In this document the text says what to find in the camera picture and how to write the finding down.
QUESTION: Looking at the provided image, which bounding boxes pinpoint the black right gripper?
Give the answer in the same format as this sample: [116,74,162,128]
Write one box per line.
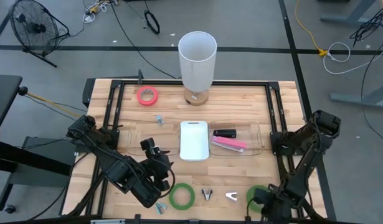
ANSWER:
[254,185,293,224]

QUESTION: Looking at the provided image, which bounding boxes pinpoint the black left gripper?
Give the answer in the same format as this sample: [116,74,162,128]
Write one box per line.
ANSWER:
[140,138,176,192]

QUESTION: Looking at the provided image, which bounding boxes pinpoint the green tape roll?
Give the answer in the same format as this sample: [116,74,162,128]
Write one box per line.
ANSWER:
[245,185,270,214]
[168,182,196,211]

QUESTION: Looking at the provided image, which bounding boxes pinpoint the teal staple remover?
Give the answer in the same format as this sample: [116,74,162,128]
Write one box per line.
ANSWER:
[154,202,168,215]

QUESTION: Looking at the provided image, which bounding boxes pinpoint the silver binder clip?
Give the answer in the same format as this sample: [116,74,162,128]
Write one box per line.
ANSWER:
[201,187,214,201]

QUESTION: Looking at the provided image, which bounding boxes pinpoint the red tape roll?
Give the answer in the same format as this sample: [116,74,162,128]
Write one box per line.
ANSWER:
[136,86,159,106]

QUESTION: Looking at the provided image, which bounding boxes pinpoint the black stapler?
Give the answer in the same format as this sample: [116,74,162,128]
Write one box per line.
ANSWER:
[212,129,237,139]

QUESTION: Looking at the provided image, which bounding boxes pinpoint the pink stapler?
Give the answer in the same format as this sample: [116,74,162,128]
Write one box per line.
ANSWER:
[210,135,247,154]

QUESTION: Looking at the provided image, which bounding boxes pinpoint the clear plastic bin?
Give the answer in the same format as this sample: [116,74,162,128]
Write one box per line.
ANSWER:
[126,121,181,156]
[208,121,263,157]

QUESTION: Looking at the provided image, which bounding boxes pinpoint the white plastic bin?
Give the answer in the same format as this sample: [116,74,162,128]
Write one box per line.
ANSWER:
[179,120,210,162]

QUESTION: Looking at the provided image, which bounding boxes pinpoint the grey desk leg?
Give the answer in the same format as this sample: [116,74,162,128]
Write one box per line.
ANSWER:
[319,0,377,25]
[329,81,383,110]

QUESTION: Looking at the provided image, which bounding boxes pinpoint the yellow rod black knob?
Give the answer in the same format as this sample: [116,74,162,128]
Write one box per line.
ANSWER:
[17,86,86,119]

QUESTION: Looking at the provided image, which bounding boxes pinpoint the black desk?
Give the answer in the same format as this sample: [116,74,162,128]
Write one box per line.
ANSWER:
[0,73,78,215]

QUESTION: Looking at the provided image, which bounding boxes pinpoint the black floor fan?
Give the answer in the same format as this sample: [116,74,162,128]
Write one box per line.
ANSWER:
[9,0,70,68]

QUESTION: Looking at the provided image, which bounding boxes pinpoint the silver bracket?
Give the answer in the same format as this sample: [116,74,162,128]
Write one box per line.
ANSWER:
[90,218,126,224]

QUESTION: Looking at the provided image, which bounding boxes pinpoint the black aluminium table frame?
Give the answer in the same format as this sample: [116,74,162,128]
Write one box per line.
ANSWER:
[65,79,335,223]

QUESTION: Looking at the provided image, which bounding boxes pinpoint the long black floor cable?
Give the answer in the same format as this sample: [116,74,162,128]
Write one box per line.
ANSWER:
[110,0,179,80]

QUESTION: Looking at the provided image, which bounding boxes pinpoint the black coiled cable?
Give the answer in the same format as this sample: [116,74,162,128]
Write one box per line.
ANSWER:
[143,9,161,35]

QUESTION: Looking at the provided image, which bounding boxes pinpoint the thin black cable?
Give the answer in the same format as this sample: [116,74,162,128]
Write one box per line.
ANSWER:
[361,37,383,147]

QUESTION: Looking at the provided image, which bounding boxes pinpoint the white power strip cables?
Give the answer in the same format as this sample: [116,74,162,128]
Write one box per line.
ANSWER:
[82,0,120,24]

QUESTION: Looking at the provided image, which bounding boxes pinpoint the white floor cable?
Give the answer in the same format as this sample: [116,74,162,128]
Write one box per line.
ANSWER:
[322,42,383,75]

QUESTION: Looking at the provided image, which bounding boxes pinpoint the yellow extension cable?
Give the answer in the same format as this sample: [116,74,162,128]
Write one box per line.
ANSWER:
[295,0,329,57]

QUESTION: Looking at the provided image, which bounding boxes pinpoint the black cable bundle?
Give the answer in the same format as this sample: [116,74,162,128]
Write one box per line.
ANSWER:
[349,1,383,48]

